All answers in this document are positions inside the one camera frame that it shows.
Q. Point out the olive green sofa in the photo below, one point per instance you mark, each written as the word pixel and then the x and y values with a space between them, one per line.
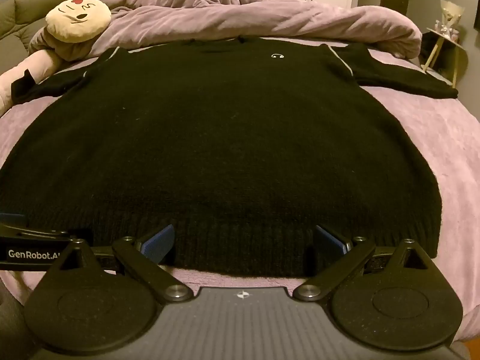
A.
pixel 22 13

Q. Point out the purple duvet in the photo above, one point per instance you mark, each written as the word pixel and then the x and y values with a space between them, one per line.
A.
pixel 243 15

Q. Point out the gold side table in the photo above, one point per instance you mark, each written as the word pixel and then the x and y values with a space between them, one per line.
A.
pixel 448 50

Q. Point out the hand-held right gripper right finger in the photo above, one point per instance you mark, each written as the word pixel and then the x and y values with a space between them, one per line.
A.
pixel 330 241

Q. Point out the pink plush toy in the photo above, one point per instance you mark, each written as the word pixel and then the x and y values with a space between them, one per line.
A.
pixel 26 71

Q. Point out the black knit sweater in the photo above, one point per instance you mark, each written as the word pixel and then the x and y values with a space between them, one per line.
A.
pixel 225 150

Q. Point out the beige plush toy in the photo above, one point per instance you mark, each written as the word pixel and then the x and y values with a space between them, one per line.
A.
pixel 73 49

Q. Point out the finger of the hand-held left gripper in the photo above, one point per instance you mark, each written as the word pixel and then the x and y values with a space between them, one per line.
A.
pixel 13 219

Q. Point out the wrapped flower bouquet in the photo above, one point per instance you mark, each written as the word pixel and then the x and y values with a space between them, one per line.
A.
pixel 450 17

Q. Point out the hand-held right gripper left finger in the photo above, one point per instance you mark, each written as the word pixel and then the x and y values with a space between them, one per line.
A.
pixel 160 242

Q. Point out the cream round face pillow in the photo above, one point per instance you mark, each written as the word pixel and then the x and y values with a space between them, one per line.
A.
pixel 78 18

